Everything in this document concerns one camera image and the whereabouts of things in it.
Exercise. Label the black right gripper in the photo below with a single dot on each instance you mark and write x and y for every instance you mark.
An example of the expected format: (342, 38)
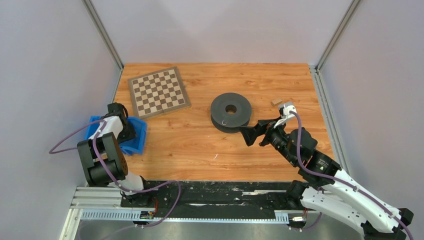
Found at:
(250, 133)

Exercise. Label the black perforated cable spool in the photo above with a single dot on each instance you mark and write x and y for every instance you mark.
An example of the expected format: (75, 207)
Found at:
(230, 111)

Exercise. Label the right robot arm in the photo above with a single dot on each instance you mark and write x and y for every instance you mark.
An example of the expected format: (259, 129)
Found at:
(329, 189)

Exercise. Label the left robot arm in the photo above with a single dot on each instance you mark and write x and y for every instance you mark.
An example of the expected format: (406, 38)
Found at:
(102, 153)

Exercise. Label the small wooden block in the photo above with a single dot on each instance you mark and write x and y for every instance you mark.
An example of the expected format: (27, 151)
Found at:
(276, 102)

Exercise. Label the wooden chessboard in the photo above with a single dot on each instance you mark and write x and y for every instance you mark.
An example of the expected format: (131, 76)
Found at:
(158, 93)

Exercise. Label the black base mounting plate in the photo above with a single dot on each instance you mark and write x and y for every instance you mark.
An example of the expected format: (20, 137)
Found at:
(238, 200)

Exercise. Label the blue plastic bin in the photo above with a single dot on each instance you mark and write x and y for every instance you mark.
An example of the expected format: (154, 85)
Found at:
(129, 147)

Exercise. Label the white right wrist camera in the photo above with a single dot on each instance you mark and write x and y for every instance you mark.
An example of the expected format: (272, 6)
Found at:
(285, 110)

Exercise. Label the aluminium frame rail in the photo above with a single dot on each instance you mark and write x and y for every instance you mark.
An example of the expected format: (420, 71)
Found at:
(103, 203)

